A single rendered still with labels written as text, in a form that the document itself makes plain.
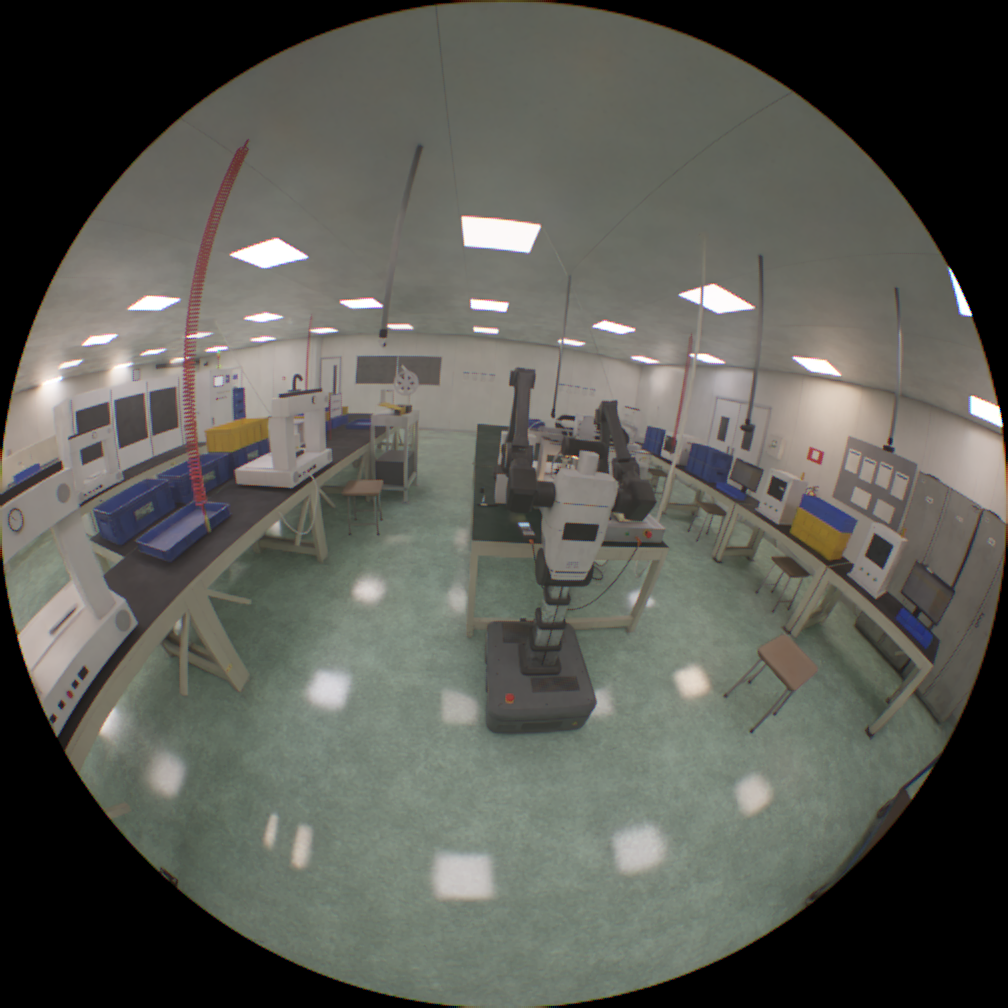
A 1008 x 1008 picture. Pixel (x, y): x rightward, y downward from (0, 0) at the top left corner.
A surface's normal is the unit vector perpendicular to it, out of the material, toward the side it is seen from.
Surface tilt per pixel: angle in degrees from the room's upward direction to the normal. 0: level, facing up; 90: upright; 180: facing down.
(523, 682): 0
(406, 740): 0
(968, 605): 90
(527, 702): 0
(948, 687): 90
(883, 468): 90
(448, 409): 90
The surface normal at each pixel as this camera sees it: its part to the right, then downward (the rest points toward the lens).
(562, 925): 0.11, -0.92
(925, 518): -0.99, -0.07
